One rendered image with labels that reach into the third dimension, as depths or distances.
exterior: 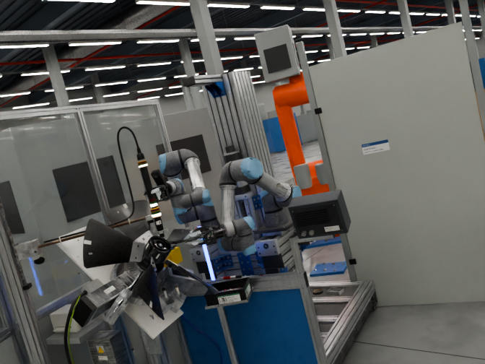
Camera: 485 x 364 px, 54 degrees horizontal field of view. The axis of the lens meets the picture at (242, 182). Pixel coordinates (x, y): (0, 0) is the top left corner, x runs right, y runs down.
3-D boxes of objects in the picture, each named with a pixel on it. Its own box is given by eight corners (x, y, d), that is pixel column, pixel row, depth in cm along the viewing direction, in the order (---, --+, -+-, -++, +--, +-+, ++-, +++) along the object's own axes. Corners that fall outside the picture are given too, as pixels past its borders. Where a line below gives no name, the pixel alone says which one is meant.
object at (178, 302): (175, 313, 236) (164, 306, 236) (179, 306, 242) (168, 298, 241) (183, 303, 233) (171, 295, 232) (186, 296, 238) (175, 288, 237)
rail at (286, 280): (167, 297, 287) (164, 285, 286) (171, 295, 291) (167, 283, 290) (307, 287, 246) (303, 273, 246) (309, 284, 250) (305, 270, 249)
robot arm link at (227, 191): (212, 162, 261) (213, 251, 253) (227, 159, 254) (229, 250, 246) (226, 165, 270) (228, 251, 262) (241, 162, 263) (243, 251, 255)
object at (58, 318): (49, 336, 246) (43, 317, 245) (72, 322, 260) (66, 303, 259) (72, 336, 239) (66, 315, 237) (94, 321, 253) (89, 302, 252)
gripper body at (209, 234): (201, 232, 236) (224, 225, 238) (199, 227, 245) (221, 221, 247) (205, 246, 238) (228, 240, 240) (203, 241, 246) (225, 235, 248)
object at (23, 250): (16, 263, 223) (11, 245, 222) (21, 259, 229) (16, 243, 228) (39, 256, 224) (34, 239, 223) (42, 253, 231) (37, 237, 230)
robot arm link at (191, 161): (199, 156, 301) (213, 206, 264) (182, 160, 300) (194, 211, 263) (195, 141, 293) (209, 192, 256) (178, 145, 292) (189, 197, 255)
